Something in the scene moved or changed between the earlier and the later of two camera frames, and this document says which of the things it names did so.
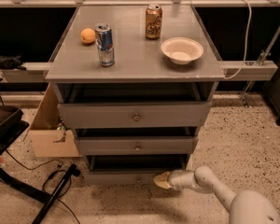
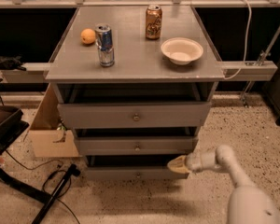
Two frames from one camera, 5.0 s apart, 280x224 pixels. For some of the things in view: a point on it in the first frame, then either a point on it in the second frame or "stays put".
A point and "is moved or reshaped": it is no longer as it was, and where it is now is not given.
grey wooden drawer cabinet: [135, 83] stays put
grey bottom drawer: [132, 170] is moved or reshaped
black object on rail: [10, 63] stays put
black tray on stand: [7, 124] stays put
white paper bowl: [181, 50] stays put
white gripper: [176, 180] to [193, 162]
